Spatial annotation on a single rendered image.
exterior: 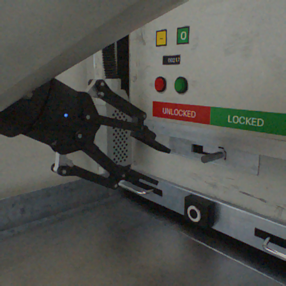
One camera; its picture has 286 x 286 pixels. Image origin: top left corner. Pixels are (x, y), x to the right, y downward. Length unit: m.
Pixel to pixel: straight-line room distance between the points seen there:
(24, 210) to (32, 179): 0.15
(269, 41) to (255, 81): 0.06
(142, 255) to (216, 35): 0.41
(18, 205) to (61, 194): 0.10
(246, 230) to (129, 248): 0.21
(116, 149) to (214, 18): 0.33
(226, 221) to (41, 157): 0.49
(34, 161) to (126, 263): 0.40
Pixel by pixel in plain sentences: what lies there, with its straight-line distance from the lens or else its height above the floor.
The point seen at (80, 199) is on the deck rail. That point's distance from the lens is 0.78.
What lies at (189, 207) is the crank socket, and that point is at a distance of 0.63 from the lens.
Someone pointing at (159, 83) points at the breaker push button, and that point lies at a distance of 0.67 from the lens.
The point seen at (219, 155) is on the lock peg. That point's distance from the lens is 0.58.
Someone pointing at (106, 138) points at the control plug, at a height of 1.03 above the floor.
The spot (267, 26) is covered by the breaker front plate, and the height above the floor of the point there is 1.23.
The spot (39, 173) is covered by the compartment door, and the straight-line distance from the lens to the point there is 0.85.
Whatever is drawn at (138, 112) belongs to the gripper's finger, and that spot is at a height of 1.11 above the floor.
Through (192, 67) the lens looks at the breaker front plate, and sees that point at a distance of 0.62.
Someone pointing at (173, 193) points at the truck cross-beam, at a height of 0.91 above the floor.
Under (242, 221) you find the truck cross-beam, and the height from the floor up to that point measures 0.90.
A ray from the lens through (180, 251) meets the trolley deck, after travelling 0.60.
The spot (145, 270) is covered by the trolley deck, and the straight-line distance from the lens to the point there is 0.55.
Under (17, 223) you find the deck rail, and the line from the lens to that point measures 0.73.
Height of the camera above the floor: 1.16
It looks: 13 degrees down
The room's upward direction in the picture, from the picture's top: straight up
